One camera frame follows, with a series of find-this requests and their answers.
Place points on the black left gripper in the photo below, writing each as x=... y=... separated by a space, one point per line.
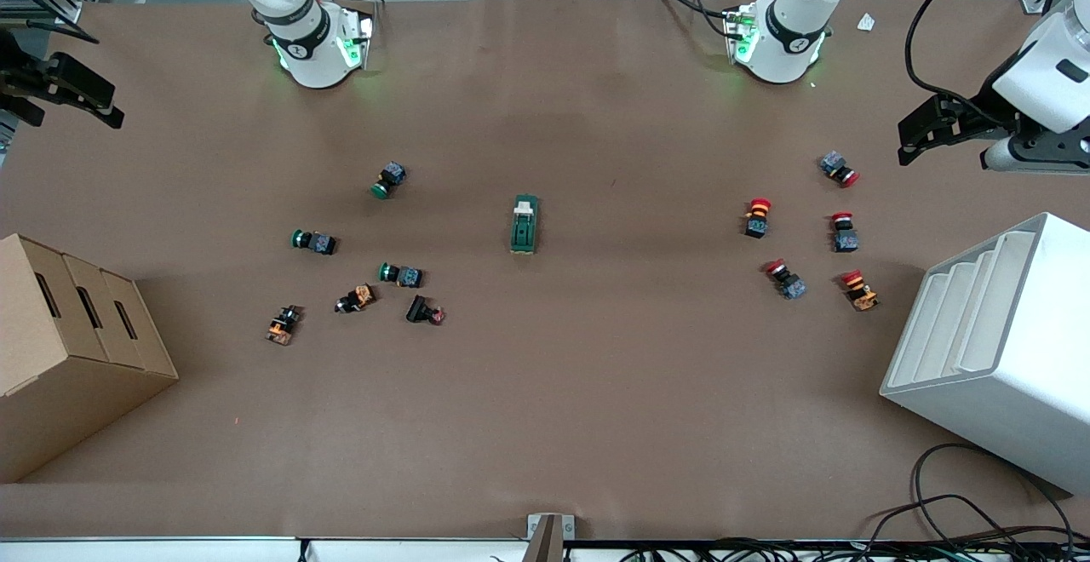
x=982 y=114

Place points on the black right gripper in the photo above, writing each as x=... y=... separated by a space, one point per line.
x=19 y=75

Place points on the green load switch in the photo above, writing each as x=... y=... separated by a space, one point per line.
x=524 y=226

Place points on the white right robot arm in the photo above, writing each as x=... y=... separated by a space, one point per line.
x=311 y=51

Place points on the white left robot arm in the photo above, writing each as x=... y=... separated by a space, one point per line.
x=1047 y=68

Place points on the red button blue block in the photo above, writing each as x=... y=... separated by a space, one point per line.
x=838 y=168
x=844 y=234
x=787 y=281

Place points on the white paper scrap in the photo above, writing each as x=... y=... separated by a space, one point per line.
x=866 y=22

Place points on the red button orange block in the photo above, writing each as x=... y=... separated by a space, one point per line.
x=860 y=289
x=757 y=217

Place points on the white tiered organiser box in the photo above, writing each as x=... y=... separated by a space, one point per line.
x=996 y=349

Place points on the brown cardboard box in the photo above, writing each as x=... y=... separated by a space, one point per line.
x=68 y=349

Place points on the green push button blue block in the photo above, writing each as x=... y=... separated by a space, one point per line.
x=389 y=179
x=402 y=274
x=315 y=243

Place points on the black button orange block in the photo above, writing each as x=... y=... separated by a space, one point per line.
x=283 y=325
x=356 y=298

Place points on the black button red lens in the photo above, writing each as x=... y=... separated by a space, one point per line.
x=423 y=311

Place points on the brown table mat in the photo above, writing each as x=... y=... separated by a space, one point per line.
x=596 y=375

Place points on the white table edge rail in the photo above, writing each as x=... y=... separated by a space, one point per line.
x=170 y=549

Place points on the grey metal bracket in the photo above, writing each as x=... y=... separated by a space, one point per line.
x=549 y=532

